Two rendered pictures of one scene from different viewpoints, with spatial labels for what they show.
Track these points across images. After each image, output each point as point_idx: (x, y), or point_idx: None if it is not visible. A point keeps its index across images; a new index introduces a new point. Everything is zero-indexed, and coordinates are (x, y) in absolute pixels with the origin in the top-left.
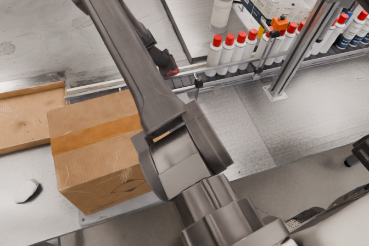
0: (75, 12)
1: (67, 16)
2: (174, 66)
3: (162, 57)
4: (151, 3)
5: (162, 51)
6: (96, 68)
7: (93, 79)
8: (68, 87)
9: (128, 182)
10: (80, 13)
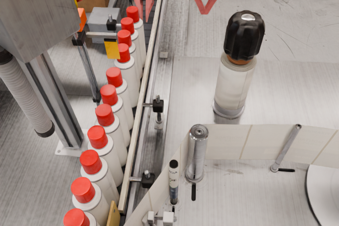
0: None
1: None
2: None
3: None
4: (322, 60)
5: None
6: None
7: None
8: None
9: None
10: None
